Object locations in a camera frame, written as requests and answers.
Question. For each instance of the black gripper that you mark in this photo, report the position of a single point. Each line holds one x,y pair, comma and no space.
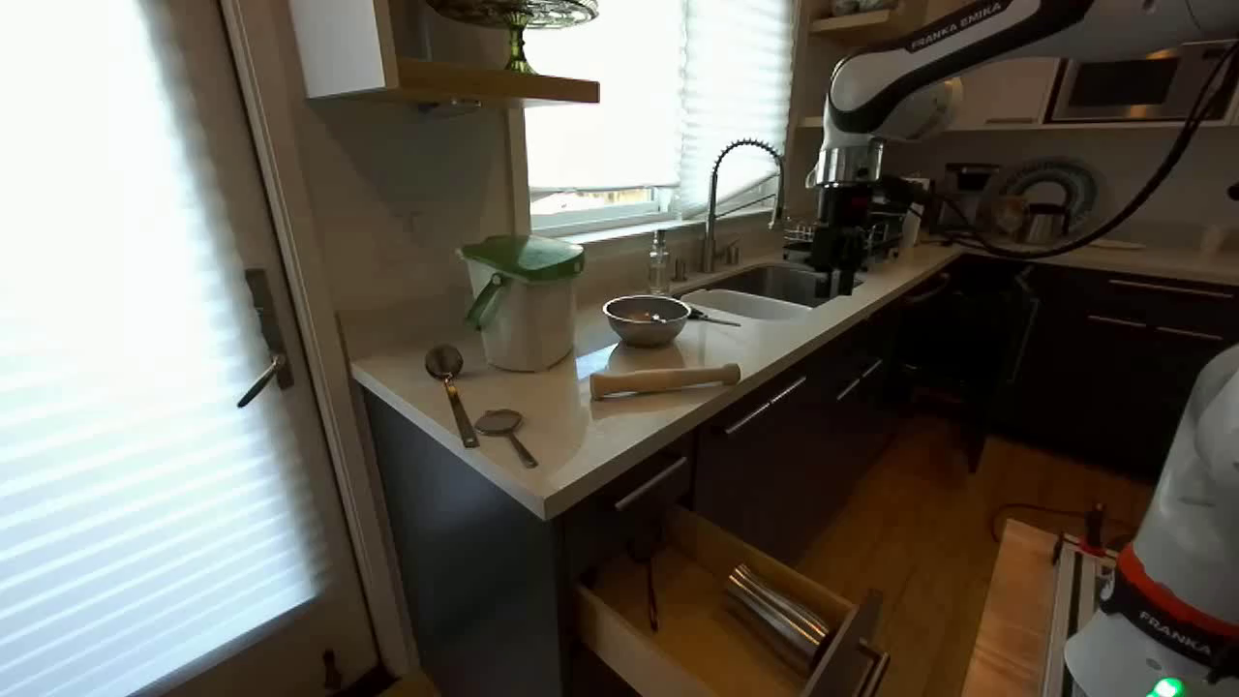
856,218

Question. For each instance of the silver metal bowl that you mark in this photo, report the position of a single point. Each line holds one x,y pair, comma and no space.
643,323

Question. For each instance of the white kitchen sink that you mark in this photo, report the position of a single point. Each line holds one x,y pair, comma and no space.
761,281

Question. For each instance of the dark coffee maker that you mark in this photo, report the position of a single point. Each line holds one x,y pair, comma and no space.
967,196

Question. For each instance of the chrome arched kitchen faucet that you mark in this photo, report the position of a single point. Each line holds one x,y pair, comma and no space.
714,196

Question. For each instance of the clear soap dispenser bottle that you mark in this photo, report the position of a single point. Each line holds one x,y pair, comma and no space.
659,265

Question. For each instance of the white window blind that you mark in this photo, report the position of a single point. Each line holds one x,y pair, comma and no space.
643,90

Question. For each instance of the white bin with green lid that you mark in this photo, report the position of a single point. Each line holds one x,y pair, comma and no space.
529,314

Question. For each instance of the silver metal utensils in drawer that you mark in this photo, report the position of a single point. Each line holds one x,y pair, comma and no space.
774,614

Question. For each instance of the silver microwave oven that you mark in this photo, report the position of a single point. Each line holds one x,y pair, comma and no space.
1134,84

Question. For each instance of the small metal strainer spoon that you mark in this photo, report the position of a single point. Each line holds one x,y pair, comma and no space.
501,418

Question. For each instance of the open wooden drawer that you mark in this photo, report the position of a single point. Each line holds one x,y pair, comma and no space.
681,620

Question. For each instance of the wooden robot mounting platform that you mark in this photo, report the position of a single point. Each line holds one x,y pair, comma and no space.
1013,620

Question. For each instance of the green glass cake stand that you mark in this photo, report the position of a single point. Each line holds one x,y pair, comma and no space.
517,12

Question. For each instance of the wooden wall shelf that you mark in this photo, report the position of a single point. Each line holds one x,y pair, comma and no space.
489,84

